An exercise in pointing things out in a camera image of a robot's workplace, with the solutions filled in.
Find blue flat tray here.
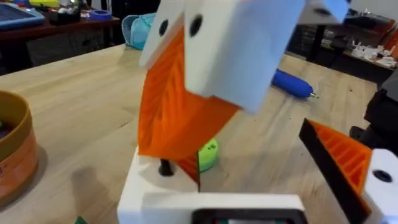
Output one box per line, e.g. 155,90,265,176
0,2,46,31

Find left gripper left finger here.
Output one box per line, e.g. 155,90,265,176
117,145,200,224

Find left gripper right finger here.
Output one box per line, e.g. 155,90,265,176
298,118,398,224

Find black work table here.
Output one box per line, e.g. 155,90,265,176
285,12,398,85

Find heap of white parts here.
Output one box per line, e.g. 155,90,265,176
350,39,398,70

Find blue tape roll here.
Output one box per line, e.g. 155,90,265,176
89,9,113,22

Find green disc with holes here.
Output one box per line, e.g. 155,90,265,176
197,138,219,172

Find orange and brown toy tub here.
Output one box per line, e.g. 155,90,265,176
0,90,40,208

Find dark wooden side table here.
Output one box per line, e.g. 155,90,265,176
0,15,121,75

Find light blue bag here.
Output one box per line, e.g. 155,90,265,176
121,12,157,51

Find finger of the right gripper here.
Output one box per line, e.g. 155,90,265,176
137,0,188,160
174,0,306,160

